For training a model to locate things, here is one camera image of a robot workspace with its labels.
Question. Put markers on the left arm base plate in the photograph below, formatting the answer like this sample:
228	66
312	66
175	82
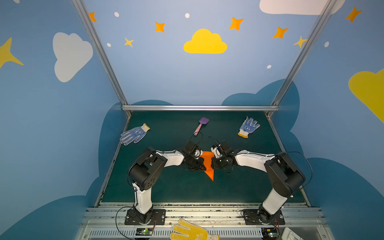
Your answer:
152	217

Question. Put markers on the blue dotted glove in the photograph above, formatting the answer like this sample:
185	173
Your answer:
134	135
248	127

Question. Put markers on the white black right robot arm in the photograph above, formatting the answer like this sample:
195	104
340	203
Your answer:
285	176

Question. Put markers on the green circuit board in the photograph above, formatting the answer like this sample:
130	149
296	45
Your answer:
270	234
144	232

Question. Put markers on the purple pink toy spatula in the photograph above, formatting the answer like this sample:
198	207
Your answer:
202	121

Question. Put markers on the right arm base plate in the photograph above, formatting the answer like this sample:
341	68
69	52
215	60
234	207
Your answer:
258	217

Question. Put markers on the white object bottom right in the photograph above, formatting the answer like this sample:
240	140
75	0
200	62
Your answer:
289	234

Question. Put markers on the aluminium frame post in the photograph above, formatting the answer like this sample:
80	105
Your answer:
91	30
329	9

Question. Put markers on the right green circuit board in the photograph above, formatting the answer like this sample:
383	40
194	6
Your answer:
270	234

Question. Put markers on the right aluminium frame post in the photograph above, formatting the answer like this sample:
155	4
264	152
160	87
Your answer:
329	9

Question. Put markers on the aluminium front rail base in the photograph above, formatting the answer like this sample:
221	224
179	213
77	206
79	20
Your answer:
106	222

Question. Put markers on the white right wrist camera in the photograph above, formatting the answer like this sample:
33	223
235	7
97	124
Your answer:
217	153

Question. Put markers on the yellow dotted glove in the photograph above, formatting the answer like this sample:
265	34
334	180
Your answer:
185	230

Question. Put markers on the left aluminium frame post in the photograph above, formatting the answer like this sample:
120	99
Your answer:
91	30

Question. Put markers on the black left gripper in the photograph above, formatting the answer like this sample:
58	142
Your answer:
196	160

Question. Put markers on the left green circuit board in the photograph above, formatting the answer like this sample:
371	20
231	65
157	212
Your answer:
144	232

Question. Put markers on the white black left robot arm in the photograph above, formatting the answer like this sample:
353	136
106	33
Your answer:
148	167

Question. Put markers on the orange square paper sheet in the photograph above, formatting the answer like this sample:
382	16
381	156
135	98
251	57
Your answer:
207	156

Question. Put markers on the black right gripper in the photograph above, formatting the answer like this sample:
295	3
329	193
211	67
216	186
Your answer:
218	161

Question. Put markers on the blue dotted glove right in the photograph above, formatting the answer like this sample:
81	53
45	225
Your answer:
248	127

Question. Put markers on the horizontal aluminium frame rail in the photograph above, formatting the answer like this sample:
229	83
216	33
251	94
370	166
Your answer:
199	108

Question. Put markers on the blue dotted glove left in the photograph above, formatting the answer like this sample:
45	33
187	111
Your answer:
134	135

